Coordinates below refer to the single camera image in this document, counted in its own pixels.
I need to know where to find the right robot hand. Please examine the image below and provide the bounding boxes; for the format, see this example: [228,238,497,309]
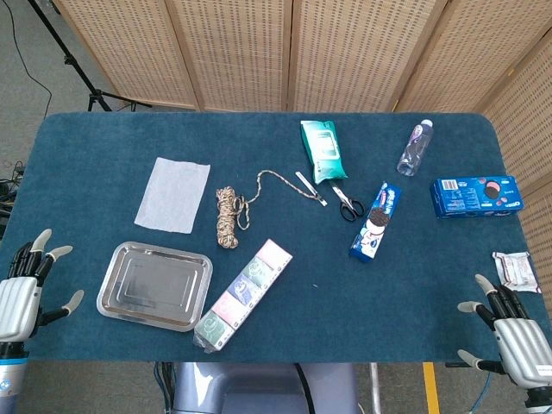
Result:
[456,273,552,389]

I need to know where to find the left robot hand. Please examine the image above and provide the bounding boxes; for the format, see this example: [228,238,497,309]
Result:
[0,228,85,342]

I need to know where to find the silver metal tray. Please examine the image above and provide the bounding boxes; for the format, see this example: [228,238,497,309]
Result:
[96,241,214,333]

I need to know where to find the white snack packet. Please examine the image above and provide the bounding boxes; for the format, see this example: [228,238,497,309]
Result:
[492,251,543,295]

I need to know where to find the metal table leg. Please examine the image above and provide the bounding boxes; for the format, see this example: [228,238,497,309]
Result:
[368,362,383,414]

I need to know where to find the wide blue cookie box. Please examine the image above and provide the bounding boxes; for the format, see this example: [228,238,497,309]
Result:
[430,174,525,220]

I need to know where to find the slim blue cookie box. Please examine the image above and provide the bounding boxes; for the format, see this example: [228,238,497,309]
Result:
[348,180,403,263]

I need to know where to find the black tripod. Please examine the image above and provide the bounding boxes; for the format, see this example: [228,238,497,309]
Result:
[28,0,153,112]

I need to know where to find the multicolour tissue pack strip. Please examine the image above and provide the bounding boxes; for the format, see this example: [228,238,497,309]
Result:
[192,239,294,354]

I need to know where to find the clear plastic water bottle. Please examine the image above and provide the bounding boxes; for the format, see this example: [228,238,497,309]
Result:
[396,119,435,178]

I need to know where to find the blue table carpet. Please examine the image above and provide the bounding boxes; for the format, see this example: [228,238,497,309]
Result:
[0,111,552,364]

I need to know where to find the grey robot torso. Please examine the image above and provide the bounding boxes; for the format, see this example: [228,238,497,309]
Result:
[170,361,361,414]

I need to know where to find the green wet wipes pack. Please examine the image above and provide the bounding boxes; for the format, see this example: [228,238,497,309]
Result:
[300,119,348,185]

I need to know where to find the blue cable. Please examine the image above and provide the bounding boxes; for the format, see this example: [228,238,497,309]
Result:
[467,369,493,414]

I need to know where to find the floor cable tangle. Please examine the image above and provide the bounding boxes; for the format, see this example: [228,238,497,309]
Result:
[0,160,25,242]

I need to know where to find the cable bunch beside torso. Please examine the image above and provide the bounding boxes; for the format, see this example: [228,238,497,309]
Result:
[154,361,174,414]

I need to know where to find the black floor cable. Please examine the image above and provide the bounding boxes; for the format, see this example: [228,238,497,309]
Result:
[6,0,53,120]

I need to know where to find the black handled scissors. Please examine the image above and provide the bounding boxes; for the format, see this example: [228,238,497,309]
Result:
[329,180,366,223]

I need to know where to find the black torso cable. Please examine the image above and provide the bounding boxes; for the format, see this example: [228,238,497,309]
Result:
[293,363,314,414]

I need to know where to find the camouflage rope bundle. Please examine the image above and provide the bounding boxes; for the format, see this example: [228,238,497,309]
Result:
[215,169,318,251]

